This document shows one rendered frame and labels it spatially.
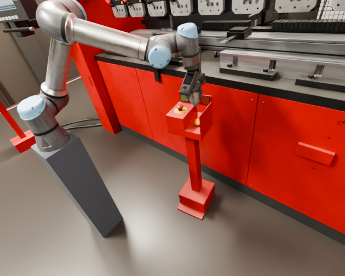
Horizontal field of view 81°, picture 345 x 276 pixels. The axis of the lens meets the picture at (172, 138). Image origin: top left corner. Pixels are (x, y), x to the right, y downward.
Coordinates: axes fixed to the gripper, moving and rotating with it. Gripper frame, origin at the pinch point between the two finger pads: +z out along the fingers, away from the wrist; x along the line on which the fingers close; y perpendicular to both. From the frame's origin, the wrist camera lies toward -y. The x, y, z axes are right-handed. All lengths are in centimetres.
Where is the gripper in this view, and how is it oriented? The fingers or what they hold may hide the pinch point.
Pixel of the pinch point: (194, 104)
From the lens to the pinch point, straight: 101.6
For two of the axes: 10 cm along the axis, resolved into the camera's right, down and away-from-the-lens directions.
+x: -8.5, -2.2, 4.7
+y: 4.9, -6.6, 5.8
